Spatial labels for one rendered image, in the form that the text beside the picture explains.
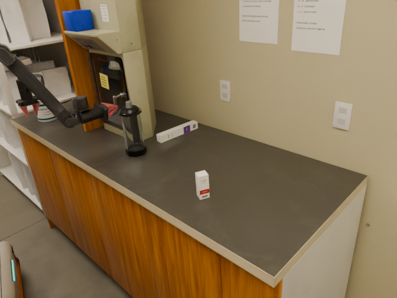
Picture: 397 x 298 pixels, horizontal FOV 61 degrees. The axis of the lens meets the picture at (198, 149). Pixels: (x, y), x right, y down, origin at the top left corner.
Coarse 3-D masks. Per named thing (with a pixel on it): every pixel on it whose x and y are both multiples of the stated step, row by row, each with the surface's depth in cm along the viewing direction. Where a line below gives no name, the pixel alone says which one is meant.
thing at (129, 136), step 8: (120, 112) 158; (136, 112) 157; (128, 120) 157; (136, 120) 159; (128, 128) 159; (136, 128) 160; (128, 136) 161; (136, 136) 162; (128, 144) 164; (136, 144) 163; (144, 144) 168
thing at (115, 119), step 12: (96, 60) 176; (108, 60) 168; (120, 60) 161; (96, 72) 180; (108, 72) 172; (120, 72) 164; (96, 84) 185; (120, 84) 168; (108, 96) 181; (120, 108) 177; (108, 120) 191; (120, 120) 181
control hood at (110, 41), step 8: (64, 32) 167; (72, 32) 162; (80, 32) 159; (88, 32) 157; (96, 32) 155; (104, 32) 154; (112, 32) 152; (96, 40) 153; (104, 40) 150; (112, 40) 153; (120, 40) 156; (88, 48) 174; (104, 48) 160; (112, 48) 155; (120, 48) 157
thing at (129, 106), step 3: (126, 102) 157; (129, 102) 157; (126, 105) 158; (129, 105) 158; (132, 105) 162; (135, 105) 161; (123, 108) 158; (126, 108) 158; (129, 108) 158; (132, 108) 158; (135, 108) 158; (138, 108) 160; (120, 111) 158; (123, 111) 157; (126, 111) 156; (129, 111) 156; (132, 111) 156; (135, 111) 157
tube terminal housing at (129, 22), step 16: (80, 0) 168; (96, 0) 158; (112, 0) 150; (128, 0) 153; (96, 16) 163; (112, 16) 154; (128, 16) 156; (128, 32) 158; (144, 32) 178; (128, 48) 160; (144, 48) 175; (128, 64) 163; (144, 64) 172; (128, 80) 165; (144, 80) 172; (144, 96) 175; (144, 112) 178; (112, 128) 193; (144, 128) 181
